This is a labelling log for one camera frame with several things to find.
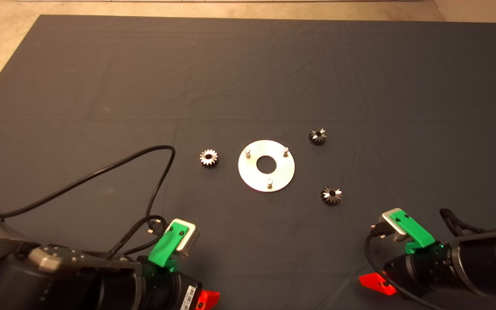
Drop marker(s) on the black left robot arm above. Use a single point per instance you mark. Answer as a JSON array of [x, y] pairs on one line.
[[15, 275]]

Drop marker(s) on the right green camera mount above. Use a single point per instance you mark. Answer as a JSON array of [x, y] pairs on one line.
[[418, 234]]

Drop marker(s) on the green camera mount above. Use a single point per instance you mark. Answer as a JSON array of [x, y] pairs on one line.
[[162, 249], [418, 234]]

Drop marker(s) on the left green camera mount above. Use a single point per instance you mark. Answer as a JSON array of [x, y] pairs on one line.
[[162, 249]]

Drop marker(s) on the small steel planetary gear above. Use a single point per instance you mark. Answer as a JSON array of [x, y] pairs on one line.
[[327, 198], [315, 139], [205, 160]]

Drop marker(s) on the dark grey table cloth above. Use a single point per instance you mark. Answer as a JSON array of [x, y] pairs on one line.
[[248, 64]]

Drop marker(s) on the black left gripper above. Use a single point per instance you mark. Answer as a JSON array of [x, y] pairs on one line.
[[166, 292]]

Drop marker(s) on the right silver camera box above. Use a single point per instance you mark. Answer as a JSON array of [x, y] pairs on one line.
[[391, 227]]

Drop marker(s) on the silver camera box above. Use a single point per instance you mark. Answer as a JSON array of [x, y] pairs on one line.
[[391, 227], [190, 239]]

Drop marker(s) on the round metal carrier plate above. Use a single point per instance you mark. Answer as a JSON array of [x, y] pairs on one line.
[[280, 172]]

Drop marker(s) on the left silver camera box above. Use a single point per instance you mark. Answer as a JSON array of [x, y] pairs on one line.
[[190, 239]]

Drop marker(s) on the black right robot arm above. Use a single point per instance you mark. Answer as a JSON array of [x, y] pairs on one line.
[[489, 258]]

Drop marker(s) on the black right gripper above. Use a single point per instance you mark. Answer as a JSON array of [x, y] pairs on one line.
[[424, 269]]

